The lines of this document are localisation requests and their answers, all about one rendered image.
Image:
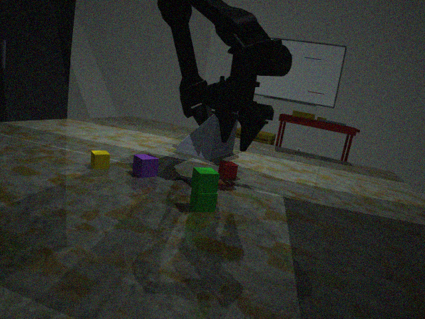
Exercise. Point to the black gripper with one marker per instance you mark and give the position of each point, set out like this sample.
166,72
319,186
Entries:
254,114

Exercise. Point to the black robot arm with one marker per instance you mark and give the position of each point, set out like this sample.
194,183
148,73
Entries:
254,53

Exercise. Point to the purple cube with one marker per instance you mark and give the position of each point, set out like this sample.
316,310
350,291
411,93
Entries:
145,165

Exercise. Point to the yellow cube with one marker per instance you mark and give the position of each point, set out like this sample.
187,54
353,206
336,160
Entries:
100,159

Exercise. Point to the green block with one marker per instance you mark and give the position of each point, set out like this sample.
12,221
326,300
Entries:
205,180
203,202

